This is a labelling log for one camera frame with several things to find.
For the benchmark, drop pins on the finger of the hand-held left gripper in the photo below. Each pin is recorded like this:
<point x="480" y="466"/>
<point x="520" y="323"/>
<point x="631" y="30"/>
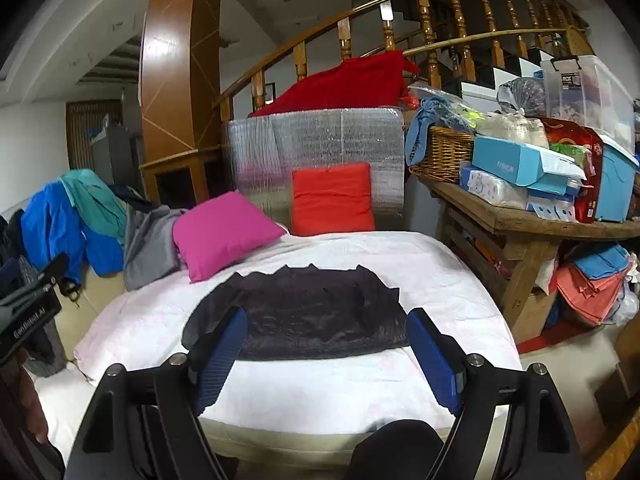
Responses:
<point x="55" y="267"/>

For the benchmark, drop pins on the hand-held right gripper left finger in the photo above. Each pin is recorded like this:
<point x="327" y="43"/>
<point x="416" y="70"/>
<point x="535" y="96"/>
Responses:
<point x="222" y="360"/>

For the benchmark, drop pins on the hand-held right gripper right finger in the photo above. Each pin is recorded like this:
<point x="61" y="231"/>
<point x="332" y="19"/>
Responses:
<point x="435" y="360"/>

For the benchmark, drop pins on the black quilted jacket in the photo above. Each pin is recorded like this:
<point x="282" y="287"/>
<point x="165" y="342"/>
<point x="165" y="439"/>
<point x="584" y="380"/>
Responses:
<point x="310" y="310"/>

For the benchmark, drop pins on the person's left hand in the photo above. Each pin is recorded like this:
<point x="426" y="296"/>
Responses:
<point x="30" y="400"/>

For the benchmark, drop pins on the grey tweed garment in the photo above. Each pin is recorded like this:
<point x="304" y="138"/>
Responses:
<point x="50" y="347"/>

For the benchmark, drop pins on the blue jacket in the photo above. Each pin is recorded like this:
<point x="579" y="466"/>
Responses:
<point x="50" y="225"/>

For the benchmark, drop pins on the black puffy jacket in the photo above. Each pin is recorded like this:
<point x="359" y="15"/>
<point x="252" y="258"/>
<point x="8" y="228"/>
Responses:
<point x="10" y="240"/>

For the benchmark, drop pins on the teal jacket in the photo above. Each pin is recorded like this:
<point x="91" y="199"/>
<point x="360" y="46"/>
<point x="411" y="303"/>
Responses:
<point x="95" y="200"/>

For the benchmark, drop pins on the person's dark trouser leg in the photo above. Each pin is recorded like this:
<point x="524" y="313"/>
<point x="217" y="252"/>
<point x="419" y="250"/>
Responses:
<point x="395" y="450"/>

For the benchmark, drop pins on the beige sofa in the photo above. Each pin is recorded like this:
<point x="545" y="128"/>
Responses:
<point x="280" y="442"/>

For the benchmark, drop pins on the dark navy garment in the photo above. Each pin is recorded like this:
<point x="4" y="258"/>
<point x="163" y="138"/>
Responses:
<point x="130" y="200"/>

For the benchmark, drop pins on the white blanket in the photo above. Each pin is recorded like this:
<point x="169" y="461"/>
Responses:
<point x="325" y="390"/>

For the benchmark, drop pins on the pink pillow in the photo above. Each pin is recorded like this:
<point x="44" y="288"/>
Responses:
<point x="220" y="235"/>

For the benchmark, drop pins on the grey refrigerator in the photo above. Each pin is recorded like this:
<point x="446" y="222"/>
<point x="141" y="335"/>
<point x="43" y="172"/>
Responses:
<point x="112" y="155"/>

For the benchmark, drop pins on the coral folded cloths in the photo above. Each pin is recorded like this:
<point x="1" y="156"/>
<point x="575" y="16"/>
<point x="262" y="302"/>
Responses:
<point x="585" y="295"/>

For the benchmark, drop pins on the wooden table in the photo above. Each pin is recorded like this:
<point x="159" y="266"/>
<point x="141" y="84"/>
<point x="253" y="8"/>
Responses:
<point x="525" y="220"/>

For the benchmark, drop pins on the white patterned package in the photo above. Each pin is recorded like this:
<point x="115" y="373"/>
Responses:
<point x="492" y="187"/>

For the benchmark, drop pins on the red pillow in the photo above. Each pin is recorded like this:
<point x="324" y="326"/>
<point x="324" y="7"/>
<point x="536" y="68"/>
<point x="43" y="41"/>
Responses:
<point x="330" y="200"/>

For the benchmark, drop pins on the blue folded cloths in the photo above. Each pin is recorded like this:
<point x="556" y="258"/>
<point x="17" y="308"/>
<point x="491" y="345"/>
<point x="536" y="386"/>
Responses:
<point x="600" y="260"/>

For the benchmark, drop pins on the blue white small boxes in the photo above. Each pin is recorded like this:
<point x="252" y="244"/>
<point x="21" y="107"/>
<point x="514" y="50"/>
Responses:
<point x="555" y="205"/>

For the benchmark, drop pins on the wicker basket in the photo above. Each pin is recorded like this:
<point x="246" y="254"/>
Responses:
<point x="442" y="155"/>

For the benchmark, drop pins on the light blue cardboard box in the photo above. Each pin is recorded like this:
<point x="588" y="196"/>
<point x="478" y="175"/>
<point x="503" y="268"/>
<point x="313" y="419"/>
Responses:
<point x="505" y="157"/>

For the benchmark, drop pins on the blue cloth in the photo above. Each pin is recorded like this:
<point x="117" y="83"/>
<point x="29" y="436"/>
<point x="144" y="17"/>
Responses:
<point x="420" y="130"/>

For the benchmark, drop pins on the silver insulation mat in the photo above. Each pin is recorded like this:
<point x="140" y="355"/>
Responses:
<point x="310" y="140"/>

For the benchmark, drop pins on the wooden pillar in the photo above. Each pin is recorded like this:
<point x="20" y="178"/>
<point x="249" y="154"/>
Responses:
<point x="170" y="60"/>

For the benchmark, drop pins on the red printed bag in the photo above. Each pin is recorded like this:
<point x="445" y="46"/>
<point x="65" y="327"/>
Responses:
<point x="585" y="160"/>

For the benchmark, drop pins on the light blue storage bin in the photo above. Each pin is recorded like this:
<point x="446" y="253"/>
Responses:
<point x="617" y="185"/>

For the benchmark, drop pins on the clear plastic bag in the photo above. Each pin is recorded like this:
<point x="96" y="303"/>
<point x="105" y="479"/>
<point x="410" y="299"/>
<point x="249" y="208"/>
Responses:
<point x="522" y="95"/>

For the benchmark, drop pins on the red blanket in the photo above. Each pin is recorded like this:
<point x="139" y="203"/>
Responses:
<point x="345" y="85"/>

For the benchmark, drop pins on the staircase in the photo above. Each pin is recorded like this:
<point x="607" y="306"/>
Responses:
<point x="505" y="67"/>

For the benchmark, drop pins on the clear storage box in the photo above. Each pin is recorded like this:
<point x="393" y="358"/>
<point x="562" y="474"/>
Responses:
<point x="590" y="95"/>

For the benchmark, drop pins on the wooden stair railing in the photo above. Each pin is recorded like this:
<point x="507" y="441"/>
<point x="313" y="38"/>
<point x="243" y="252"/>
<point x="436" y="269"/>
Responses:
<point x="424" y="20"/>

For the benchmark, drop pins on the small picture frame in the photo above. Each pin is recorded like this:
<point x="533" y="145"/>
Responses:
<point x="270" y="92"/>

